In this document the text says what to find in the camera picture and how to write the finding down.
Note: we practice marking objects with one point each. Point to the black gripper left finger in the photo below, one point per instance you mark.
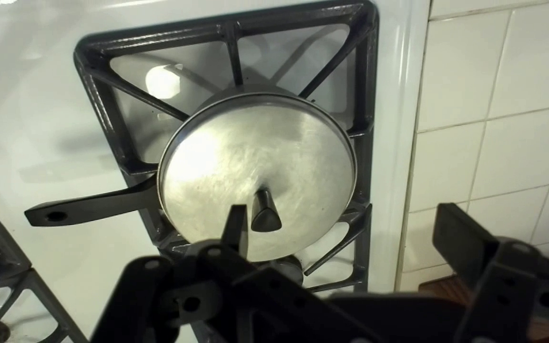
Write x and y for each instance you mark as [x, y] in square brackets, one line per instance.
[262, 305]

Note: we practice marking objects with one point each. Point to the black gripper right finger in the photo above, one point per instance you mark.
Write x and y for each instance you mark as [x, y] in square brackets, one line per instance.
[510, 291]

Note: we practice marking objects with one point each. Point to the round steel pot lid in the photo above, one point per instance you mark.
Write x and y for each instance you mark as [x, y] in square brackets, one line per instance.
[256, 152]

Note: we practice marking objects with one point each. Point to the black cast iron burner grate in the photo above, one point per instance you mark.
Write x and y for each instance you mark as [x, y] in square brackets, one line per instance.
[367, 63]
[29, 274]

